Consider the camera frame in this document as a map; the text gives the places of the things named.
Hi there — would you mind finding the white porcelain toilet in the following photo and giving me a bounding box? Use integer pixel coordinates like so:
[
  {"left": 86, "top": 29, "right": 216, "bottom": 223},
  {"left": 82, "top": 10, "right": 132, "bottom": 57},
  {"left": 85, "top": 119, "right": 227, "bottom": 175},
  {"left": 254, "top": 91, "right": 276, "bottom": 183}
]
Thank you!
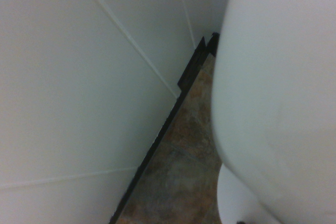
[{"left": 211, "top": 0, "right": 336, "bottom": 224}]

